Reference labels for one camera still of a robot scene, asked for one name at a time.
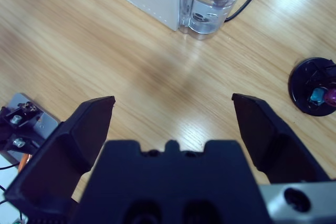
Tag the grey camera mount plate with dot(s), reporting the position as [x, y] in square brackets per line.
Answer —
[48, 121]

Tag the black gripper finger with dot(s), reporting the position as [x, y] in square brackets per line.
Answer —
[273, 142]
[52, 161]

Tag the orange clamp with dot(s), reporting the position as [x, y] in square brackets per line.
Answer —
[25, 161]

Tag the teal coffee capsule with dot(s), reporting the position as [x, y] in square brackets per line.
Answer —
[317, 96]

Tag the purple coffee capsule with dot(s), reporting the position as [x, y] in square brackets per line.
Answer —
[331, 97]

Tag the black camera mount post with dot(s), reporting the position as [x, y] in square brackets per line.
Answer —
[15, 132]

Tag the black capsule stand with rods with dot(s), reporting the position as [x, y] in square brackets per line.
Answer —
[300, 85]

